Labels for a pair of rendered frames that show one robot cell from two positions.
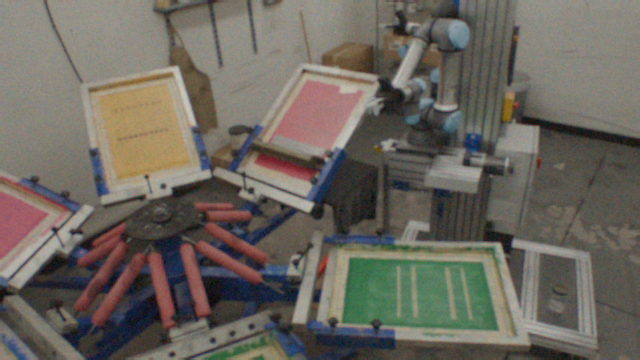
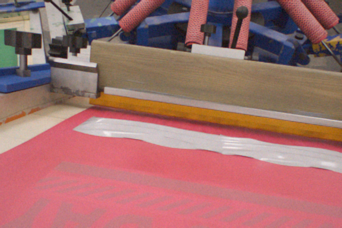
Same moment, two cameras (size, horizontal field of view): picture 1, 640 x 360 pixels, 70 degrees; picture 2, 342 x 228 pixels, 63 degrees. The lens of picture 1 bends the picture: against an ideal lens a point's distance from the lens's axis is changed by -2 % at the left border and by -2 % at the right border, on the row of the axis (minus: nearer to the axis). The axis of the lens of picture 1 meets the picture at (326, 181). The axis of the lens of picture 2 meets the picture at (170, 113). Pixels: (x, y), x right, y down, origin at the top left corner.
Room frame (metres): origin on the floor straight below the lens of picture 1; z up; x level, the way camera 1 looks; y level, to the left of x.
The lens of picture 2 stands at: (2.42, -0.03, 1.52)
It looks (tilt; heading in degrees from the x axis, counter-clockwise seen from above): 46 degrees down; 147
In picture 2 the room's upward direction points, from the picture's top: 4 degrees clockwise
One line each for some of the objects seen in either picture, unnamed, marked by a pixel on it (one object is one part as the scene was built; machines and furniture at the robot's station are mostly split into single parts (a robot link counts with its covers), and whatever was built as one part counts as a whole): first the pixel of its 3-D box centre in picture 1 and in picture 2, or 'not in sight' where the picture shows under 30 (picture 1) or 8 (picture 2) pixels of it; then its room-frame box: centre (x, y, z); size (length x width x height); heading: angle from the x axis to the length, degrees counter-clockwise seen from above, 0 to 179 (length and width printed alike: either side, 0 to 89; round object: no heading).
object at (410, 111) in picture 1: (408, 109); not in sight; (1.96, -0.39, 1.56); 0.11 x 0.08 x 0.11; 41
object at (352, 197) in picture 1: (352, 205); not in sight; (2.35, -0.15, 0.79); 0.46 x 0.09 x 0.33; 141
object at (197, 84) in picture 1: (185, 83); not in sight; (4.07, 1.20, 1.06); 0.53 x 0.07 x 1.05; 141
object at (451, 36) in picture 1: (447, 78); not in sight; (2.12, -0.61, 1.63); 0.15 x 0.12 x 0.55; 41
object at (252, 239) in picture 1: (274, 223); not in sight; (2.08, 0.30, 0.89); 1.24 x 0.06 x 0.06; 141
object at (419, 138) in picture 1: (421, 132); not in sight; (2.22, -0.52, 1.31); 0.15 x 0.15 x 0.10
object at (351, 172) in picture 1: (327, 174); not in sight; (2.47, -0.01, 0.95); 0.48 x 0.44 x 0.01; 141
